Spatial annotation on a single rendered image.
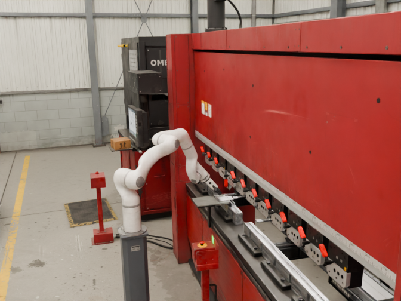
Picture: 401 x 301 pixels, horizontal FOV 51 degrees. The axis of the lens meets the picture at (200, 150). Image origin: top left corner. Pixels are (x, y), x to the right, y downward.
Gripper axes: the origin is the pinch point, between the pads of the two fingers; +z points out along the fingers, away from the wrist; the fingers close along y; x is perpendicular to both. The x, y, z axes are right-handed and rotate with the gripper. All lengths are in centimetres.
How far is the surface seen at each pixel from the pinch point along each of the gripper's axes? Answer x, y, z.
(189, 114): -30, 86, -38
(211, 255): 34, -45, 10
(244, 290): 32, -74, 28
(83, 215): 152, 247, 10
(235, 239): 14, -47, 13
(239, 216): 1.2, -24.3, 15.3
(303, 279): -1, -121, 13
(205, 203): 13.5, -4.9, -2.7
